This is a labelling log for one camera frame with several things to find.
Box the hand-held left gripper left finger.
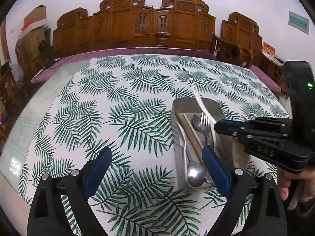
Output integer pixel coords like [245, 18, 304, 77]
[27, 147, 113, 236]

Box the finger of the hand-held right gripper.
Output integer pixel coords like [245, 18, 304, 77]
[214, 123, 292, 142]
[219, 117, 293, 129]

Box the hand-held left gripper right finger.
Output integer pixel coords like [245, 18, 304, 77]
[201, 146, 289, 236]

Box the grey metal tray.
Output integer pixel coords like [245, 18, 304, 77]
[172, 97, 250, 192]

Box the metal fork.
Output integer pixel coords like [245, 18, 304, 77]
[200, 112, 214, 150]

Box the light bamboo chopstick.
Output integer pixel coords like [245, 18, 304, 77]
[183, 113, 204, 148]

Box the long white plastic spoon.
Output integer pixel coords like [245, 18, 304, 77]
[191, 83, 220, 151]

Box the dark brown chopstick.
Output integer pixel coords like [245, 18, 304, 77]
[177, 114, 205, 166]

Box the person's right hand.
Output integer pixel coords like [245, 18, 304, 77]
[278, 163, 315, 203]

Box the wooden side cabinet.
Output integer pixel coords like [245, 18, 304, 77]
[259, 53, 283, 80]

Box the red calendar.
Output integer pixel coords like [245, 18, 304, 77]
[261, 42, 275, 57]

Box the leaf print tablecloth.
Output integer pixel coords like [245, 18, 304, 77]
[18, 54, 291, 236]

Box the carved wooden armchair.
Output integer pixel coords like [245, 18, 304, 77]
[213, 12, 264, 68]

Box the long purple seat cushion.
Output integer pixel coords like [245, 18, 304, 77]
[30, 47, 218, 84]

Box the clear plastic bag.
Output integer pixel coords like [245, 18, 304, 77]
[10, 63, 24, 85]

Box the large cardboard box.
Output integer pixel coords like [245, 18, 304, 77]
[15, 27, 52, 62]

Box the carved wooden sofa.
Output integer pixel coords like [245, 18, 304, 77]
[52, 0, 217, 54]

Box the small cardboard box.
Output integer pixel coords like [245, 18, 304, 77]
[23, 5, 47, 33]

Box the grey wall sign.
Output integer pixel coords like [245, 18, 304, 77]
[288, 11, 309, 35]

